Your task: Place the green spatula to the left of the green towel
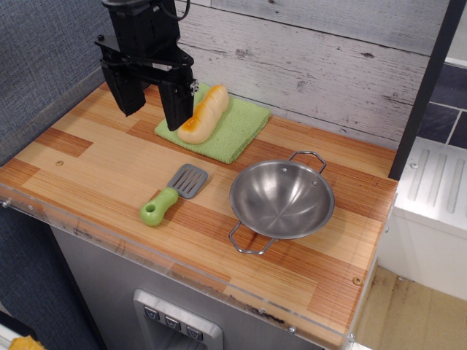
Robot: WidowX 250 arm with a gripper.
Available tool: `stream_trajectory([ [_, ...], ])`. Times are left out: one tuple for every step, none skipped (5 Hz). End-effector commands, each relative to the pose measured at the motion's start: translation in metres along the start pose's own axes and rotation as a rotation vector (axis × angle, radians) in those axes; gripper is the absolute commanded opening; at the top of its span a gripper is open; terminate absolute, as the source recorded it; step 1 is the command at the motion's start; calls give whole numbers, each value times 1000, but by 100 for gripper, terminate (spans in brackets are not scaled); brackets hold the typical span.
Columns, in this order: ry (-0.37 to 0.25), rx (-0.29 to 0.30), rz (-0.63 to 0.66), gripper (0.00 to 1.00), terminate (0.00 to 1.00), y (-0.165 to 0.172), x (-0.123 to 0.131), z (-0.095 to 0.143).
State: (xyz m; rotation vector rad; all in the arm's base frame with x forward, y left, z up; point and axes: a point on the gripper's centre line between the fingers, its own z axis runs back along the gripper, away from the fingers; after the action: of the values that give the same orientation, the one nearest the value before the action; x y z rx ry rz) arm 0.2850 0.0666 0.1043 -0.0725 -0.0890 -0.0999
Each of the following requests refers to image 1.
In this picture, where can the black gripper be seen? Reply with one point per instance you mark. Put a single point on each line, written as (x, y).
(145, 39)

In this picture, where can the white toy sink unit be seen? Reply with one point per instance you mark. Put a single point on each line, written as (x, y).
(425, 237)

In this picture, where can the steel two-handled wok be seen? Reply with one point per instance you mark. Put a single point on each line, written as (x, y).
(282, 199)

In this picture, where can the grey cabinet with dispenser panel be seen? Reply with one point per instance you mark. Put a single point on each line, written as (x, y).
(153, 302)

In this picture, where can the black vertical post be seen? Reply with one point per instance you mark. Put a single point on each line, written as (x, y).
(442, 45)

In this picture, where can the toy bread loaf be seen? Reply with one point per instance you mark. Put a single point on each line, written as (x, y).
(206, 116)

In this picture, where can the clear acrylic edge guard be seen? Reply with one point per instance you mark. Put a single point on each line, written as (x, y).
(109, 237)

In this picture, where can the yellow object at corner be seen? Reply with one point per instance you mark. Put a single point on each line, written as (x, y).
(25, 343)

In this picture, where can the green handled grey spatula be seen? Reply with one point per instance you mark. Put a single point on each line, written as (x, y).
(186, 183)

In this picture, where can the green cloth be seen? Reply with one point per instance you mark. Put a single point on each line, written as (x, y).
(239, 125)

